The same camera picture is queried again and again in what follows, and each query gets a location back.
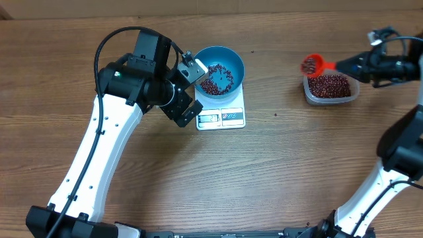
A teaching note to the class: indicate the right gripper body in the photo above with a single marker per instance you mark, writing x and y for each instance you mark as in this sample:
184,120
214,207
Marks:
365,66

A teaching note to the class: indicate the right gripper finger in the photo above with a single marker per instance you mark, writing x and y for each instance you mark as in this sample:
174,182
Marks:
353,71
357,60

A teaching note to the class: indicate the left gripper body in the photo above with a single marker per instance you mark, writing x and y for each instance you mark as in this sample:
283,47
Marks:
177,104

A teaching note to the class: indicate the red scoop with blue handle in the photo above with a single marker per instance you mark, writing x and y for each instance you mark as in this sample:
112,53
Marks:
314,65

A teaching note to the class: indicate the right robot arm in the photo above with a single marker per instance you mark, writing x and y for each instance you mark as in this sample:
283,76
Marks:
399,151

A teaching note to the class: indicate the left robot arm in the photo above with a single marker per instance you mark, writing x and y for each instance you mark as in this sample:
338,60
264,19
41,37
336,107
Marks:
155,74

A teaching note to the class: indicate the white kitchen scale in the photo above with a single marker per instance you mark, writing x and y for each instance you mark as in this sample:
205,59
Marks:
221,113

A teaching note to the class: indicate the red beans in bowl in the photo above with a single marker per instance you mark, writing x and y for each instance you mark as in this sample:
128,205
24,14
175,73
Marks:
219,82

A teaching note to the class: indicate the blue bowl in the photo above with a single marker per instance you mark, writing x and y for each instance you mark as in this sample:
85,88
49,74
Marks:
225,56

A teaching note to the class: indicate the red beans in container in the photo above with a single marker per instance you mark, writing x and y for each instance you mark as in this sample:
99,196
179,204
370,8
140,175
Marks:
329,86

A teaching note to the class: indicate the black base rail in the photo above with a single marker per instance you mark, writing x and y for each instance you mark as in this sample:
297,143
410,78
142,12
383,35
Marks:
228,234

